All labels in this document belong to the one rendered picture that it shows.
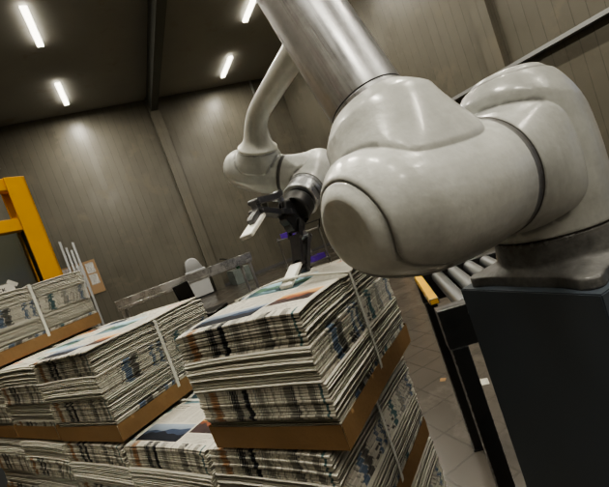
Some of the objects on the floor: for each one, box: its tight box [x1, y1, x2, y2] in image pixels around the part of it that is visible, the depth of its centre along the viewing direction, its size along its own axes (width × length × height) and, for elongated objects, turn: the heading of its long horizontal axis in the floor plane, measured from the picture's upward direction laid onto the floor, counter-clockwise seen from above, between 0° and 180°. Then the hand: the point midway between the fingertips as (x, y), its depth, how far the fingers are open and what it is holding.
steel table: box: [114, 252, 260, 319], centre depth 585 cm, size 73×196×100 cm, turn 13°
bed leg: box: [450, 346, 516, 487], centre depth 116 cm, size 6×6×68 cm
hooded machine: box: [185, 258, 214, 300], centre depth 1165 cm, size 62×56×122 cm
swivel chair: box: [172, 281, 228, 318], centre depth 501 cm, size 60×60×93 cm
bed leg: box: [424, 302, 483, 452], centre depth 165 cm, size 6×6×68 cm
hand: (269, 259), depth 75 cm, fingers open, 13 cm apart
